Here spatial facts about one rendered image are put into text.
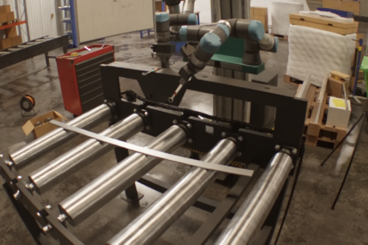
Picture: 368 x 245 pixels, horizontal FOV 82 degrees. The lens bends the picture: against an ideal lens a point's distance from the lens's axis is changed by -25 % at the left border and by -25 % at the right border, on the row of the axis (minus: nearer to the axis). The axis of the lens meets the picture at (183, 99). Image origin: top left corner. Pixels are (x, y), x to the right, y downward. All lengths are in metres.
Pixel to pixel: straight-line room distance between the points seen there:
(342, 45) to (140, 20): 4.31
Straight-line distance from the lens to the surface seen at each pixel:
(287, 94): 1.21
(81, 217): 1.08
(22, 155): 1.53
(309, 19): 4.53
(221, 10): 2.25
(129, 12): 6.10
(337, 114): 2.94
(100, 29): 5.93
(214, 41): 1.07
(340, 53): 4.33
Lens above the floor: 1.61
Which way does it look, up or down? 23 degrees down
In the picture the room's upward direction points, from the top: 3 degrees counter-clockwise
